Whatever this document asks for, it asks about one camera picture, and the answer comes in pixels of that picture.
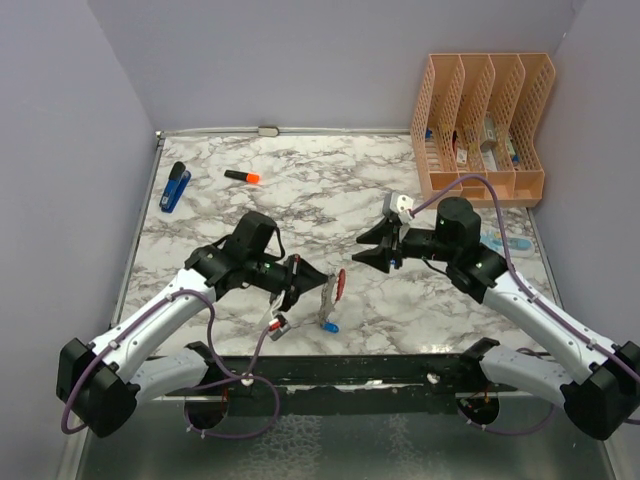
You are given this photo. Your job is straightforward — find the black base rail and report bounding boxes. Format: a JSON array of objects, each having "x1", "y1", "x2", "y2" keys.
[{"x1": 164, "y1": 353, "x2": 521, "y2": 416}]

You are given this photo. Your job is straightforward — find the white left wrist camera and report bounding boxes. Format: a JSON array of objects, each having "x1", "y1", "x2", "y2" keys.
[{"x1": 268, "y1": 313, "x2": 291, "y2": 341}]

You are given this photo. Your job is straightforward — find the peach plastic desk organizer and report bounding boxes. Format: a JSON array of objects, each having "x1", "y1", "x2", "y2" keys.
[{"x1": 410, "y1": 53, "x2": 555, "y2": 208}]

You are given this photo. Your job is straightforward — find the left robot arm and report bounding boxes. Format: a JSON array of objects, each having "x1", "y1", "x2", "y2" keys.
[{"x1": 56, "y1": 211, "x2": 329, "y2": 438}]

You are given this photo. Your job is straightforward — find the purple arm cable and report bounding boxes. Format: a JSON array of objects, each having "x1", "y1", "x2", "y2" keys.
[
  {"x1": 60, "y1": 288, "x2": 281, "y2": 440},
  {"x1": 409, "y1": 174, "x2": 640, "y2": 435}
]

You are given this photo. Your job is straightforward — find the blue black stapler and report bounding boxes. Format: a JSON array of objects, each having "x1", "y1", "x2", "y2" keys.
[{"x1": 159, "y1": 161, "x2": 191, "y2": 213}]

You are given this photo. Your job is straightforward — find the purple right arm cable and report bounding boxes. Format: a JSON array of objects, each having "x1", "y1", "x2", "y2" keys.
[{"x1": 409, "y1": 174, "x2": 640, "y2": 435}]

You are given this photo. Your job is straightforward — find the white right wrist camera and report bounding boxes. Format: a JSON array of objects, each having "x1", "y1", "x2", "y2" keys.
[{"x1": 382, "y1": 192, "x2": 414, "y2": 224}]

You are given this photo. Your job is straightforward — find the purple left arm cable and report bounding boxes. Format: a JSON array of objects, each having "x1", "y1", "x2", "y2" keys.
[{"x1": 60, "y1": 288, "x2": 281, "y2": 440}]

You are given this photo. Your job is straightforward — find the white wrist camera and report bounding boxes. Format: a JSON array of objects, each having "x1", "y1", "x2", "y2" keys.
[
  {"x1": 268, "y1": 313, "x2": 291, "y2": 341},
  {"x1": 382, "y1": 192, "x2": 414, "y2": 224}
]

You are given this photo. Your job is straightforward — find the white wall clip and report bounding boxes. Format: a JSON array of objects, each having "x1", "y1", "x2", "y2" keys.
[{"x1": 257, "y1": 125, "x2": 280, "y2": 138}]

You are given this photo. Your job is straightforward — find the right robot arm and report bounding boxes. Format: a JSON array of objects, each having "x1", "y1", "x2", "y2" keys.
[{"x1": 352, "y1": 193, "x2": 639, "y2": 440}]

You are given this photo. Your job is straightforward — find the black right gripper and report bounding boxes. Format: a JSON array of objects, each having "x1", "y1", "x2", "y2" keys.
[{"x1": 352, "y1": 216, "x2": 457, "y2": 272}]

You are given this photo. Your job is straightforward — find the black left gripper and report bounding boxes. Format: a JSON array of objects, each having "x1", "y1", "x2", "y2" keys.
[{"x1": 246, "y1": 254, "x2": 329, "y2": 313}]

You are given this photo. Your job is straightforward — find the light blue packaged item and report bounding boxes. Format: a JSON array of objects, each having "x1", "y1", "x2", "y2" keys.
[{"x1": 481, "y1": 229, "x2": 535, "y2": 258}]

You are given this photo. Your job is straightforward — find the black orange highlighter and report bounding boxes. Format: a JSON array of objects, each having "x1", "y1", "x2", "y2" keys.
[{"x1": 224, "y1": 170, "x2": 260, "y2": 184}]

